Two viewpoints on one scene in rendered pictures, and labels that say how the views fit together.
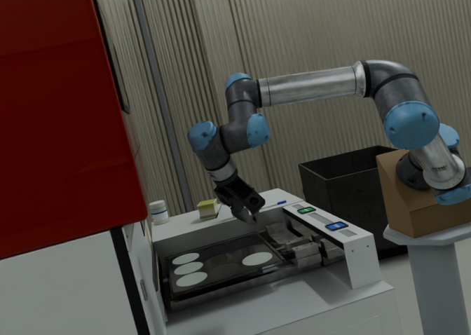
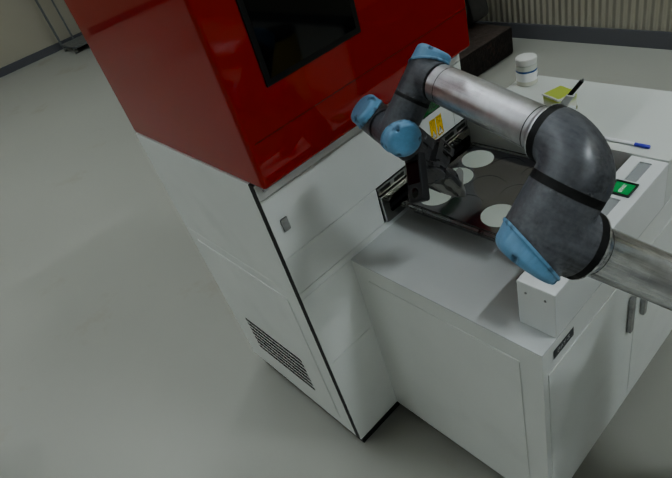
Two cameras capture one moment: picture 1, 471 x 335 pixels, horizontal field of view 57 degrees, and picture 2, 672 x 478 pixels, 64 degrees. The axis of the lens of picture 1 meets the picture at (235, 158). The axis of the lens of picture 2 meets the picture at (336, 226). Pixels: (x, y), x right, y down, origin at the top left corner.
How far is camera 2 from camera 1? 113 cm
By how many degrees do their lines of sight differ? 68
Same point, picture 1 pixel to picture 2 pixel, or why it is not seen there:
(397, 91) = (522, 201)
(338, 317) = (478, 331)
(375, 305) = (517, 352)
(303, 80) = (465, 101)
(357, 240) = (533, 289)
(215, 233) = not seen: hidden behind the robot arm
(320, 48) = not seen: outside the picture
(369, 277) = (541, 326)
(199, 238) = not seen: hidden behind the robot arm
